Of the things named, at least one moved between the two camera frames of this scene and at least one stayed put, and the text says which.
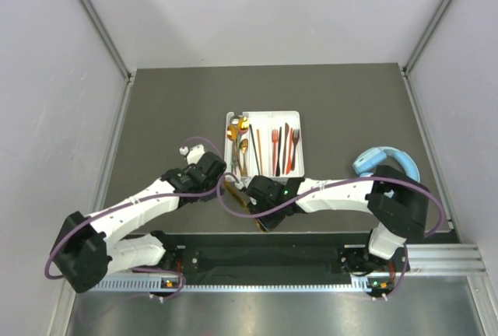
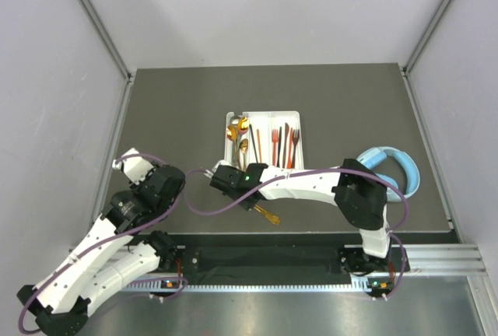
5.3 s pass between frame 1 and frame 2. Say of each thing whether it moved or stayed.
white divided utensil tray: stayed
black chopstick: stayed
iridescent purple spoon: stayed
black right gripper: moved
